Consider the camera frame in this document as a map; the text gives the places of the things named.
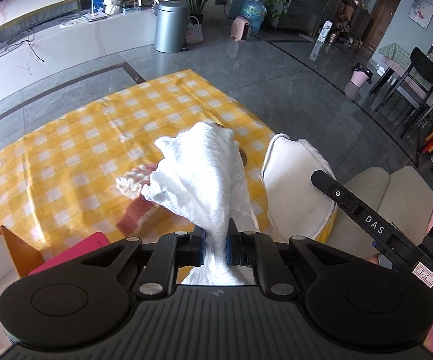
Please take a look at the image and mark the white cloth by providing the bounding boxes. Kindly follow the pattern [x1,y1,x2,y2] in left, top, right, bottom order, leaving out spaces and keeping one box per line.
[142,122,259,286]

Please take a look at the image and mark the white round cushion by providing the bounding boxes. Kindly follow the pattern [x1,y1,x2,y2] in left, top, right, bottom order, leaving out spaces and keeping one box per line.
[260,133,337,242]

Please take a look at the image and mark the pink toast-shaped plush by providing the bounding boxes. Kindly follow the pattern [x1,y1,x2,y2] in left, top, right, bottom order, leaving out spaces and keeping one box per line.
[116,196,165,236]

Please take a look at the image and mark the red square storage box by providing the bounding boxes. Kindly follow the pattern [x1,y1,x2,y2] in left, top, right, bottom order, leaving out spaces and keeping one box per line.
[29,232,110,275]

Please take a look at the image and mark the brown knotted plush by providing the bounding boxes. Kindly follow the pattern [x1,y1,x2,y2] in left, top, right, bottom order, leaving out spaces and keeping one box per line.
[238,148,247,167]

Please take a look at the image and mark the yellow checkered tablecloth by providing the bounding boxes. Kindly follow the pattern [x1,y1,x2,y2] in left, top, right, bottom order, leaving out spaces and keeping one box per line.
[0,70,277,254]

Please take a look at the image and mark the beige sofa cushion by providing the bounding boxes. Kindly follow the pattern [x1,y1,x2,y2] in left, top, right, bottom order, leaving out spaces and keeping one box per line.
[326,166,433,259]

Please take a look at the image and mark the woven basket bag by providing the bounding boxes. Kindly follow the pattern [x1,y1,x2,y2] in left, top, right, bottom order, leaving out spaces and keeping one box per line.
[186,16,204,46]

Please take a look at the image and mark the pink small heater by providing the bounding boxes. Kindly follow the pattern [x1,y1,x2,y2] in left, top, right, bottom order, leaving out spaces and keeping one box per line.
[230,16,252,41]

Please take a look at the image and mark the grey metal trash can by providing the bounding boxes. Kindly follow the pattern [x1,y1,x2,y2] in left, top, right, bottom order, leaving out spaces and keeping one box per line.
[154,0,190,54]

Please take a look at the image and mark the blue water jug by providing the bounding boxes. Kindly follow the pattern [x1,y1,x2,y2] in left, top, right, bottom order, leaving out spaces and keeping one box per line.
[240,0,267,35]

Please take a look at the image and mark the black dining chair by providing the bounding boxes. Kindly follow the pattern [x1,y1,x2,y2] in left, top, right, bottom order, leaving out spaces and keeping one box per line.
[370,43,433,138]

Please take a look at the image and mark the white marble TV console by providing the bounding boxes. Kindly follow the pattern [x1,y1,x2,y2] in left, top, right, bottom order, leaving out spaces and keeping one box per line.
[0,8,156,100]

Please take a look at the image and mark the dark cabinet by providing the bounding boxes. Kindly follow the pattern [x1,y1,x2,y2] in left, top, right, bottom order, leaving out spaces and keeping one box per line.
[276,0,328,35]

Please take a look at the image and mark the black camera with screen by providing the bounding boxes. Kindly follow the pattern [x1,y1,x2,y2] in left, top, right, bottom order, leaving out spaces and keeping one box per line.
[311,170,433,294]

